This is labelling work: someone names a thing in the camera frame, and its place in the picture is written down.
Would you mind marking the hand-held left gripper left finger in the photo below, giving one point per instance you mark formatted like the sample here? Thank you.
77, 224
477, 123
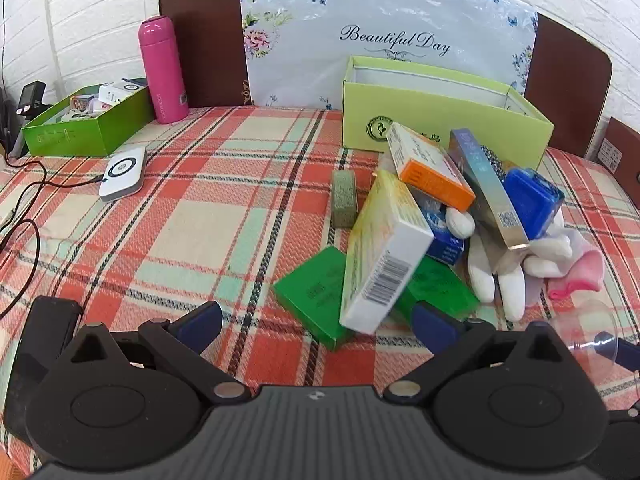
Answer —
200, 327

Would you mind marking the floral plastic package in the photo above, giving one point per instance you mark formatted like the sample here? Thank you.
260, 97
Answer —
400, 15

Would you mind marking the white box with barcode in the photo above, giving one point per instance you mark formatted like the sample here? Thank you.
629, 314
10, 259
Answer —
380, 240

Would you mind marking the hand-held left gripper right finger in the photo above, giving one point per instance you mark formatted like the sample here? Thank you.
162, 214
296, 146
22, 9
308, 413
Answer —
432, 327

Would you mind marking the brown cardboard box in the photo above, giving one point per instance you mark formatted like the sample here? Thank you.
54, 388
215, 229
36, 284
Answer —
622, 145

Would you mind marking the brown headboard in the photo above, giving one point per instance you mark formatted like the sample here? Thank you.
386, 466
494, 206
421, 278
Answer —
205, 35

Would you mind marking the plaid blanket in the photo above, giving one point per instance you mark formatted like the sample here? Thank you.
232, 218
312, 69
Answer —
200, 240

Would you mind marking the small blue box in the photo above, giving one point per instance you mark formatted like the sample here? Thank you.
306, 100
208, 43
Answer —
442, 245

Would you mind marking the blue plastic case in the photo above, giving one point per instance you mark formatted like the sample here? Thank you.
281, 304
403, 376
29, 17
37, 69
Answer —
530, 202

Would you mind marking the white device with round logo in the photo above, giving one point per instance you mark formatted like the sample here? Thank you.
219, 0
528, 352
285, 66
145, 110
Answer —
122, 172

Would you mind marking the white carton with round logo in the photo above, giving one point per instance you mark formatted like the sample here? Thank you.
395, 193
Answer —
117, 94

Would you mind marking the grey-green scouring block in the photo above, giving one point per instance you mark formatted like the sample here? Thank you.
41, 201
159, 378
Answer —
345, 200

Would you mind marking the orange and white box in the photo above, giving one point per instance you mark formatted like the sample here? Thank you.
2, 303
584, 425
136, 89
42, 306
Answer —
425, 160

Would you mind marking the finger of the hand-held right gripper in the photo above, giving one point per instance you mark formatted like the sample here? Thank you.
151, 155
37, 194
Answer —
629, 352
627, 417

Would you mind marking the pink thermos bottle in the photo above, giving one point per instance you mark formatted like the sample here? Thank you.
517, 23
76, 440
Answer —
162, 75

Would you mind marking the steel wool scrubber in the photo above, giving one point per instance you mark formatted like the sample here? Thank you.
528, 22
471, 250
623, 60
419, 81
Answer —
492, 160

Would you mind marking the black stand device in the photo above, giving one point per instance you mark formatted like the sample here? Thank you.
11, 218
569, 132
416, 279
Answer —
30, 99

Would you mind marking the long silver box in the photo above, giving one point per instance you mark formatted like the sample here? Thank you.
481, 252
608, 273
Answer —
487, 195

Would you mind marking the light green box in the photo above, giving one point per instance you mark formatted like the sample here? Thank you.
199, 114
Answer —
360, 110

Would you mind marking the dark green open box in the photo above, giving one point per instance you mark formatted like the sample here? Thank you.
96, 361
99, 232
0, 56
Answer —
70, 140

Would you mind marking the small white packets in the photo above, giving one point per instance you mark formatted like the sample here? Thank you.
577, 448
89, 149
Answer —
82, 106

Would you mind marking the white and pink rubber glove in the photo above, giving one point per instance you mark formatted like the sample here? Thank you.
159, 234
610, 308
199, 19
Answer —
512, 285

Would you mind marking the clear glass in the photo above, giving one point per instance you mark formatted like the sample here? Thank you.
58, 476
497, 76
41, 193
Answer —
585, 325

